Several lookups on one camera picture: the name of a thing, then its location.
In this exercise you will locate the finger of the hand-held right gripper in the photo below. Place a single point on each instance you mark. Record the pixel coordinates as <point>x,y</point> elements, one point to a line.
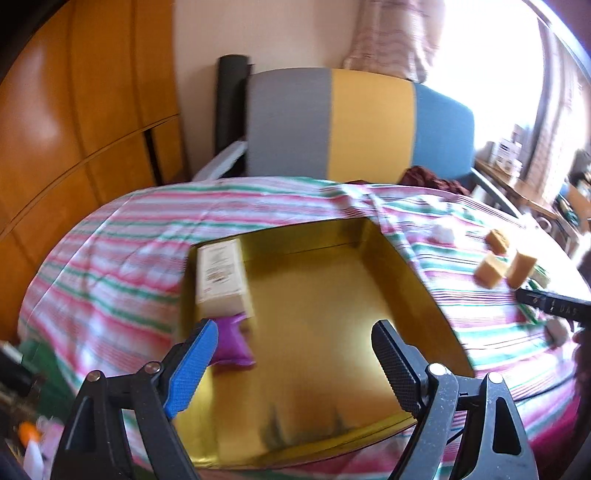
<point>554,305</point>

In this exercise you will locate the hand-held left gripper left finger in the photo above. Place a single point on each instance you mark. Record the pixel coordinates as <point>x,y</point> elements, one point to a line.
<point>191,369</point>

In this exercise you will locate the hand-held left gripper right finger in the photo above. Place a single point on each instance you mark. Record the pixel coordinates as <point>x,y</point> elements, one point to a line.
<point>397,369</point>

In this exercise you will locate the small green white box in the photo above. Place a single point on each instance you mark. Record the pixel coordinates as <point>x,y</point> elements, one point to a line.
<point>541,278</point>

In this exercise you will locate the purple snack packet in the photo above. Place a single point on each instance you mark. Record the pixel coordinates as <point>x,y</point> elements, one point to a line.
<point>231,344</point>

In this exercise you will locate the yellow sponge block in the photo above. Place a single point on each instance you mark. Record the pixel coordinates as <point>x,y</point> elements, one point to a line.
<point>497,241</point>
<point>490,272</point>
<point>521,268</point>

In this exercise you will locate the cream cardboard box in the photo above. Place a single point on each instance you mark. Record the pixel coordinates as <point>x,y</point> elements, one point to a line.
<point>221,281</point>

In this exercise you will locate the gold tray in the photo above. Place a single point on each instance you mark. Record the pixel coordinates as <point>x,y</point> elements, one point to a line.
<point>314,300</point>

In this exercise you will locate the white small packet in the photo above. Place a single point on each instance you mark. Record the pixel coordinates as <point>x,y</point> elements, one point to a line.
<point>443,233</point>

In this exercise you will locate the wooden side desk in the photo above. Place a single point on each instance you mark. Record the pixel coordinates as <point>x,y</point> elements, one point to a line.
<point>521,189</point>

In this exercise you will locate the striped blanket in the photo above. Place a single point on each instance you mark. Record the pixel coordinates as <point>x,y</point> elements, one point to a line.
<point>115,258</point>

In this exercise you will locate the white boxes on desk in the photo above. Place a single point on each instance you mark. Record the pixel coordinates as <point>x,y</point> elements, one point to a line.
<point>508,150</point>

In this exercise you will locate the dark red cloth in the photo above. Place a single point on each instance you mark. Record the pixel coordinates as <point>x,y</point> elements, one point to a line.
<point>429,177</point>

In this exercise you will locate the orange capped bottle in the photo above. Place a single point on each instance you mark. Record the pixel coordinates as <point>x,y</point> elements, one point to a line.
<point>28,443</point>

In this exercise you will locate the white pillow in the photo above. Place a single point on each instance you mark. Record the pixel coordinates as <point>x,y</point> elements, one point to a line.
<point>221,161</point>

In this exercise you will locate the black rolled mat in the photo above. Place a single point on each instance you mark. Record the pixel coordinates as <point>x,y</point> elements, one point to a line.
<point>232,101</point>

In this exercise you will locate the wooden wardrobe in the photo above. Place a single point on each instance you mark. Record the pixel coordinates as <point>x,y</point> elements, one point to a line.
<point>69,115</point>

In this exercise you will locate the pink patterned curtain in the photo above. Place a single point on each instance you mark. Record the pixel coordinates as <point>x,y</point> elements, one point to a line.
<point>392,37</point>

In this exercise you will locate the grey bed rail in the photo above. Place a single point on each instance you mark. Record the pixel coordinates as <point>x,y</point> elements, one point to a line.
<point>496,191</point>

